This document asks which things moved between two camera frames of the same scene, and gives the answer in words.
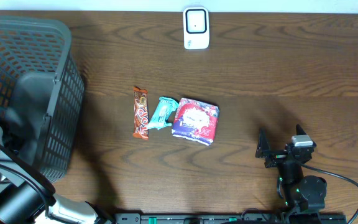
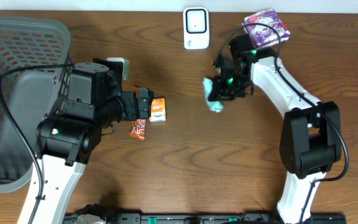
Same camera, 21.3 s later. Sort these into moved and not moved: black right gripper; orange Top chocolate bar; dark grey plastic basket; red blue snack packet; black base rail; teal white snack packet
Moved: teal white snack packet; red blue snack packet; black right gripper
Not moved: black base rail; dark grey plastic basket; orange Top chocolate bar
